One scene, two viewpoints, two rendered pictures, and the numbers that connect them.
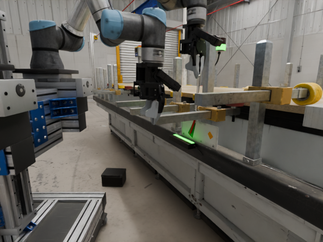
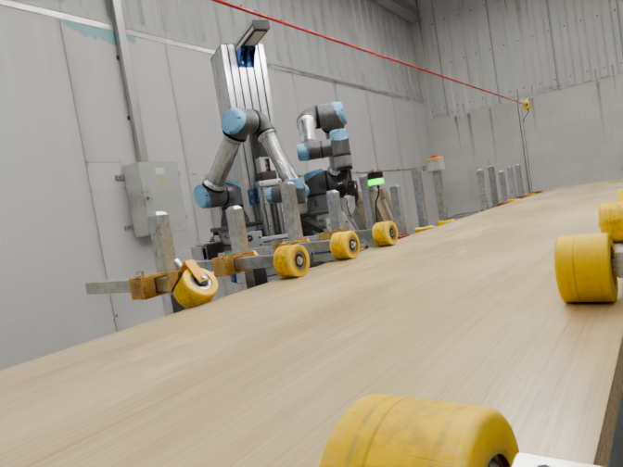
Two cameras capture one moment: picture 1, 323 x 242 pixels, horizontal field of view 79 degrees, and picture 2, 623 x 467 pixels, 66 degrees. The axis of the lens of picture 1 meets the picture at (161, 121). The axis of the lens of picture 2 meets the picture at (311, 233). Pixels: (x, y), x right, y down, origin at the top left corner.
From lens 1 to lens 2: 187 cm
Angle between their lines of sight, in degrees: 65
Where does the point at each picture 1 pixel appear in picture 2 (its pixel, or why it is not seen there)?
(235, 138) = not seen: hidden behind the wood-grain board
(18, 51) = (494, 135)
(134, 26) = (276, 195)
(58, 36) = (321, 182)
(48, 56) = (312, 201)
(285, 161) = not seen: hidden behind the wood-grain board
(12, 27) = (485, 95)
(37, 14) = (524, 56)
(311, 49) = not seen: outside the picture
